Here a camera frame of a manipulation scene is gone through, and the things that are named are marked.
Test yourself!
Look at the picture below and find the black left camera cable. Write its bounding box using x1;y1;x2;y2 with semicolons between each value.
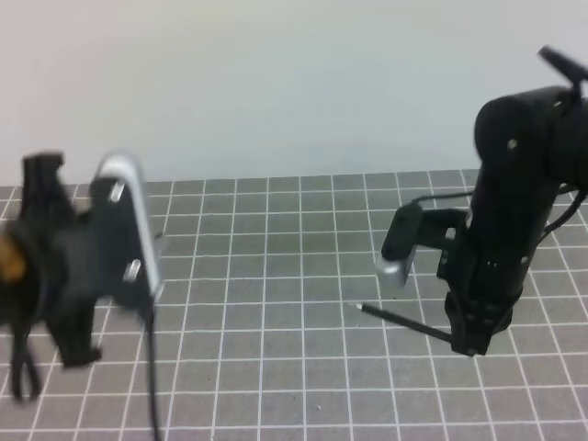
145;302;164;441

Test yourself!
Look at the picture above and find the black pen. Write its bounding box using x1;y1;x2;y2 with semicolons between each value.
356;303;452;343

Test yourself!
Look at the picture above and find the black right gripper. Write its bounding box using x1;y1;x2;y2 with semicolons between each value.
438;226;533;356

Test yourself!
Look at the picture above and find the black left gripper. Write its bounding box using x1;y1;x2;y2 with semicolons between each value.
22;153;155;367

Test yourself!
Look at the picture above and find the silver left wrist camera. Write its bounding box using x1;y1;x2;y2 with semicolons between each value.
90;151;164;311

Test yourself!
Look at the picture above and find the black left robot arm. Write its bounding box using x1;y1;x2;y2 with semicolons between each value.
1;152;163;368

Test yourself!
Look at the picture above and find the black right camera cable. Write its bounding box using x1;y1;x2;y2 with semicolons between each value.
411;183;587;240

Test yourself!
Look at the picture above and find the grey grid tablecloth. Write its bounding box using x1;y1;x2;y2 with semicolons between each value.
0;168;588;441

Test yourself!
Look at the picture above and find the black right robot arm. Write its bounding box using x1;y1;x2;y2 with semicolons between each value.
442;46;587;356

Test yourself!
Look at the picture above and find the black camera cable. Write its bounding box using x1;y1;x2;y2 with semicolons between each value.
411;183;587;240
145;302;164;441

